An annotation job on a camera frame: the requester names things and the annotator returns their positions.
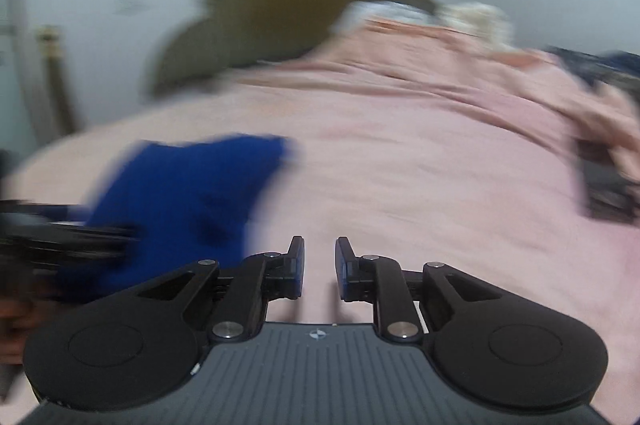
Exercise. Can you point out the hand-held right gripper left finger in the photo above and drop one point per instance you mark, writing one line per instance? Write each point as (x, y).
(296, 266)

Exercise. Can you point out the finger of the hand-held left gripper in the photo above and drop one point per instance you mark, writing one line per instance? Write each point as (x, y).
(47, 211)
(90, 241)

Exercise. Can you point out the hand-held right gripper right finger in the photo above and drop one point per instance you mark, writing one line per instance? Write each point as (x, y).
(342, 266)

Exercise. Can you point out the blue garment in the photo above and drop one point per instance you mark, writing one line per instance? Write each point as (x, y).
(190, 205)

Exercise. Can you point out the person's left hand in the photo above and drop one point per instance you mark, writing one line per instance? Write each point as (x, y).
(12, 325)

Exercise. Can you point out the pink bed blanket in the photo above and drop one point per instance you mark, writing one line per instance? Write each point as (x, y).
(410, 165)

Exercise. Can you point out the white crumpled cloth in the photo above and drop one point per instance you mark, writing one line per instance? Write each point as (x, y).
(385, 12)

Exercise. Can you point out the dark patterned cloth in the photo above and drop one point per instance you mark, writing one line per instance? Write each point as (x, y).
(597, 65)

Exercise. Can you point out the brass topped wooden post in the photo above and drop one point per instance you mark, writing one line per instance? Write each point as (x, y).
(55, 75)

